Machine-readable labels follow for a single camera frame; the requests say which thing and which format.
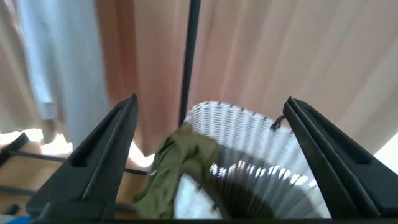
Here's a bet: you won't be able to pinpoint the white laundry basket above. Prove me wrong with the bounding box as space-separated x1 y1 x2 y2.
172 100 332 219

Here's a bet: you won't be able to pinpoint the pale grey shorts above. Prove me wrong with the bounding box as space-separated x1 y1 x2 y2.
18 0 109 150

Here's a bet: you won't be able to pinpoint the green garment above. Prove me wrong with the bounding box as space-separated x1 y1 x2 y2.
133 121 220 219

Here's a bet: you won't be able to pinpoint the black clothes rack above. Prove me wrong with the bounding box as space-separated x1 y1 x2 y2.
0 0 202 215

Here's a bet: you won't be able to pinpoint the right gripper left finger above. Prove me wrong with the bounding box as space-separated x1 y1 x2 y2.
24 92 140 219

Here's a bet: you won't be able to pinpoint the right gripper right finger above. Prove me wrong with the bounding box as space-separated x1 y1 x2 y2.
282 95 398 219

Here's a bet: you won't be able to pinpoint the beige curtain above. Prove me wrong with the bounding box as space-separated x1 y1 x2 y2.
0 0 398 159

